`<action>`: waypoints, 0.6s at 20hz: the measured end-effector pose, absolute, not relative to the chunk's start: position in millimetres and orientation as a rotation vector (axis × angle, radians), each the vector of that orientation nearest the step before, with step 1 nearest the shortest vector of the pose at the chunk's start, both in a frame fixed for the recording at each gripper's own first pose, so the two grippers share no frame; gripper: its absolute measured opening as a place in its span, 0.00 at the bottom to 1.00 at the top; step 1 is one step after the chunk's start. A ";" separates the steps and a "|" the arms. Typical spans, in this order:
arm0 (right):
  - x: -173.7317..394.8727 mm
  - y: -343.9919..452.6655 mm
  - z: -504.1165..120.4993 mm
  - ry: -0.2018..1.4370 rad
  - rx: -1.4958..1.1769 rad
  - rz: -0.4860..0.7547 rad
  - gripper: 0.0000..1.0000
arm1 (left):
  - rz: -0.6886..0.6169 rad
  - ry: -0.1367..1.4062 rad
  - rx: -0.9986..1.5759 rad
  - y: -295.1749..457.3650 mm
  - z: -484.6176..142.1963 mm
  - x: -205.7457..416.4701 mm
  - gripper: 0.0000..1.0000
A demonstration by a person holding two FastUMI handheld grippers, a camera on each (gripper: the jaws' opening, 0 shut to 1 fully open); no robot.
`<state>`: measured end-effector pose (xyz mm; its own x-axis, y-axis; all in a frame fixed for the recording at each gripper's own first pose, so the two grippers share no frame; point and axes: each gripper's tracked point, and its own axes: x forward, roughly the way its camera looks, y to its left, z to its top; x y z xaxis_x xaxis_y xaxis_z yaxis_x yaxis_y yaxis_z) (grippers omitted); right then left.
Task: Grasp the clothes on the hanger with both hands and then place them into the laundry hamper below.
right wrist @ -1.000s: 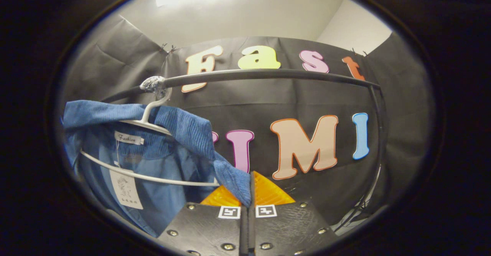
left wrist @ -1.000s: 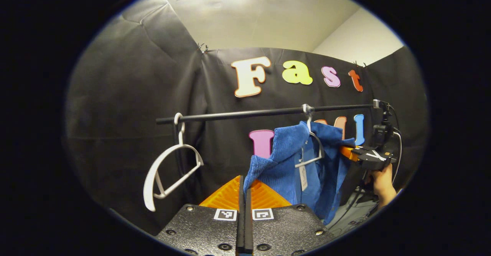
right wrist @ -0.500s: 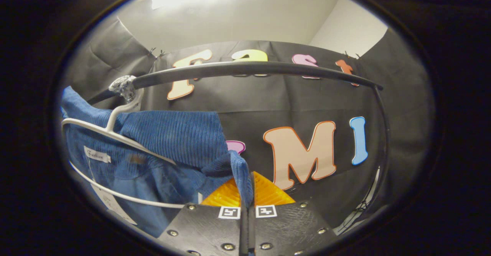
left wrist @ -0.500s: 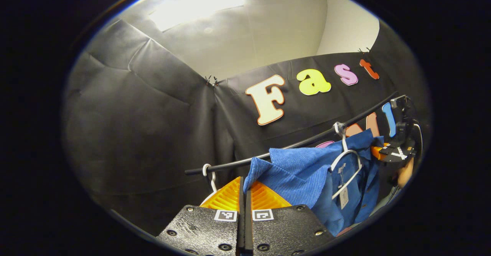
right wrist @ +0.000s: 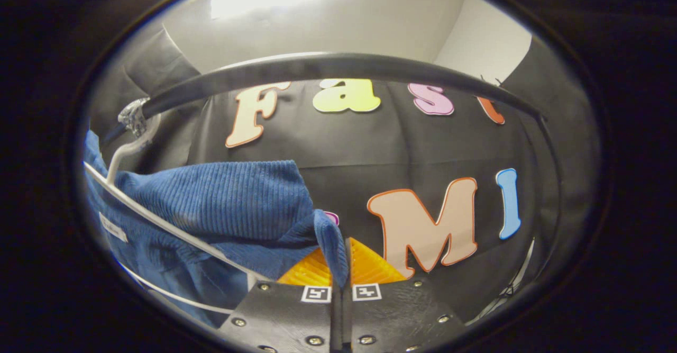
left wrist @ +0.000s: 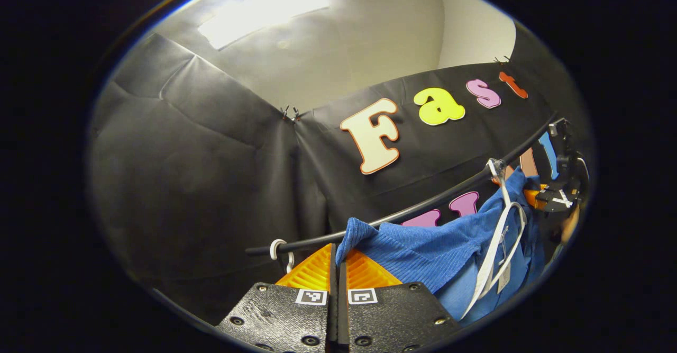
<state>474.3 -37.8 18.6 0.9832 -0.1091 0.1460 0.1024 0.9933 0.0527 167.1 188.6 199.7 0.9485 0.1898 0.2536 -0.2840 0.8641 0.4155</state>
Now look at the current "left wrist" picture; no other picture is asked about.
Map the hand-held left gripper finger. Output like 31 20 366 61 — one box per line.
216 243 335 353
337 248 461 353

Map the white plastic clothes hanger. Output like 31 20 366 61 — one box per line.
460 157 528 320
269 239 296 274

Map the blue corduroy shirt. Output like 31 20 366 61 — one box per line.
336 168 545 326

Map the black clothes rack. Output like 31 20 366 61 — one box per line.
245 112 569 257

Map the black backdrop cloth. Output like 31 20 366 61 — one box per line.
87 22 596 327

